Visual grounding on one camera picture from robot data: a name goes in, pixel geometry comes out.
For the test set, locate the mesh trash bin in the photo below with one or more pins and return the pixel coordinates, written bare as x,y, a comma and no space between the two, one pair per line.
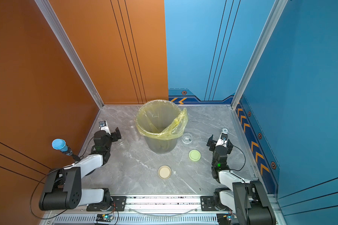
160,132

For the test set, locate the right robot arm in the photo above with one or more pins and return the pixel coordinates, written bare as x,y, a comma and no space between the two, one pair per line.
247,199

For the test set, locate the left green circuit board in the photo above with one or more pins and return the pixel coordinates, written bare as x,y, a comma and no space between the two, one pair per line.
104,218

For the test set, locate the tall jar with clear lid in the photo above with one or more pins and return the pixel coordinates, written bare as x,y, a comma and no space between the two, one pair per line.
133,131

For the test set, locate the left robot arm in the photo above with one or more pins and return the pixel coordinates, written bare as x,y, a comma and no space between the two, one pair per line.
63,187

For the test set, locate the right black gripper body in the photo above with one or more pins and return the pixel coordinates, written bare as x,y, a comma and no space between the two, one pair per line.
213,148

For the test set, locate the jar with green lid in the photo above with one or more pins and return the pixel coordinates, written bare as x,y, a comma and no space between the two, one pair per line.
187,138

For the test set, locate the aluminium front rail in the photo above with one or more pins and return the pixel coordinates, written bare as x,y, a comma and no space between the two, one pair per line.
146,210

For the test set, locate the cream jar lid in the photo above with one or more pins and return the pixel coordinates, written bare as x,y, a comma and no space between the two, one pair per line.
164,172

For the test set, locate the right circuit board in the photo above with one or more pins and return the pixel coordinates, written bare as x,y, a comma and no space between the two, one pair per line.
229,218

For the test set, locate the yellow trash bag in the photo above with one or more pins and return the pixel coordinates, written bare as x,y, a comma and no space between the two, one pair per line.
163,123

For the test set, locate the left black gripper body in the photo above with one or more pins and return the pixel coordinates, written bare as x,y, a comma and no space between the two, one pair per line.
112,138

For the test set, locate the glass jar with tea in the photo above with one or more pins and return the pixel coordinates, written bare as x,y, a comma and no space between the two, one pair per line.
122,144

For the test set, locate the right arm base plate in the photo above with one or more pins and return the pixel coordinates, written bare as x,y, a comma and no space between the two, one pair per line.
207,203

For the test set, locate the green jar lid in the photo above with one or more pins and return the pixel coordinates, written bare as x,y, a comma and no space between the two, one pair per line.
194,155

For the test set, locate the blue foam-tipped microphone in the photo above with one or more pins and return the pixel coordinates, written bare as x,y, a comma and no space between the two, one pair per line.
60,145

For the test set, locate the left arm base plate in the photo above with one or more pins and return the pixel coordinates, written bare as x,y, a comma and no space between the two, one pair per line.
118,203

